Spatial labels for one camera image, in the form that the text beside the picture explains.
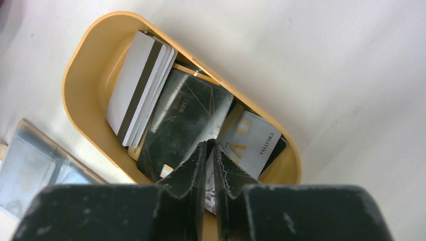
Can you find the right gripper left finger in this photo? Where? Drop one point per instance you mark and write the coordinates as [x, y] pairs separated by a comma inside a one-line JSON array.
[[170, 209]]

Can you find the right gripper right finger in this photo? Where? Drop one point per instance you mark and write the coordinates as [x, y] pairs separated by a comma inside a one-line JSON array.
[[249, 210]]

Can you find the black gold-lined card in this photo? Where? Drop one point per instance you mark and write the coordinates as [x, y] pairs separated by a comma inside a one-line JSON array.
[[189, 111]]

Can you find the white magnetic stripe card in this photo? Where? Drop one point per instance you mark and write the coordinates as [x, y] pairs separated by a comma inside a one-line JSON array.
[[138, 87]]

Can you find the silver VIP card in tray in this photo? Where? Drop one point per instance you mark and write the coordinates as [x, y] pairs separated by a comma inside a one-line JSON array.
[[250, 141]]

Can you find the oval wooden card tray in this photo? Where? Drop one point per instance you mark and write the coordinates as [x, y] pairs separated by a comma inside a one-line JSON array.
[[89, 82]]

